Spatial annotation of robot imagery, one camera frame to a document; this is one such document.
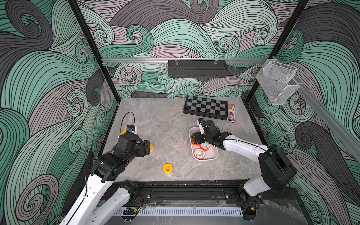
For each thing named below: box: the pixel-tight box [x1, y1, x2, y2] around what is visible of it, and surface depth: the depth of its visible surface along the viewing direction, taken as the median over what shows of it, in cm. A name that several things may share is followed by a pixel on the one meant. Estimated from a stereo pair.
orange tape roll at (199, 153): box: [194, 148, 206, 160], surface depth 89 cm
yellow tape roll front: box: [162, 163, 173, 174], surface depth 83 cm
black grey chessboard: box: [183, 95, 228, 121], surface depth 113 cm
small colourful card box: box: [226, 103, 236, 123], surface depth 112 cm
